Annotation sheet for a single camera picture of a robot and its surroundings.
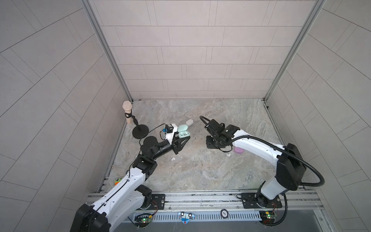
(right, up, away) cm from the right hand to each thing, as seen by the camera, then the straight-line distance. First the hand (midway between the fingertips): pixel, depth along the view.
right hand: (207, 145), depth 84 cm
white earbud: (-20, -8, +1) cm, 22 cm away
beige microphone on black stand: (-44, +6, +13) cm, 47 cm away
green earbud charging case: (-13, +10, -15) cm, 23 cm away
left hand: (-11, +8, -13) cm, 19 cm away
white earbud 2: (+13, -6, +3) cm, 15 cm away
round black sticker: (+6, -29, -15) cm, 33 cm away
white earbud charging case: (-11, +13, +18) cm, 24 cm away
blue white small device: (-12, -29, -18) cm, 36 cm away
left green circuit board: (-31, -29, -19) cm, 47 cm away
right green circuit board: (+27, -31, -16) cm, 44 cm away
